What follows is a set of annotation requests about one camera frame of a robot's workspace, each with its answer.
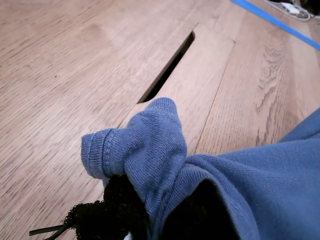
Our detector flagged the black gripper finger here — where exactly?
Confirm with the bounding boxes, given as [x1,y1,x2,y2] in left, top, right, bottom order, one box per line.
[61,174,153,240]
[159,179,241,240]

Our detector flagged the blue printed T-shirt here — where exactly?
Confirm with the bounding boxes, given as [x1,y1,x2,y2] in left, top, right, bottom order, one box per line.
[81,96,320,240]

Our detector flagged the black zip tie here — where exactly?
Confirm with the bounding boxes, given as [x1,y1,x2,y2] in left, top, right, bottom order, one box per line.
[28,223,70,238]

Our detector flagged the long blue tape strip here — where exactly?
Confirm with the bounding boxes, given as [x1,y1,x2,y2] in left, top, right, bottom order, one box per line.
[229,0,320,52]

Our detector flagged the wooden cable hatch lid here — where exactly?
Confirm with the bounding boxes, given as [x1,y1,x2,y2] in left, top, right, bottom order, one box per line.
[117,22,236,156]

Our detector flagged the white charger with cable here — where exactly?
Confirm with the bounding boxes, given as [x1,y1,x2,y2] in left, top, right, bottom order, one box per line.
[263,0,312,21]

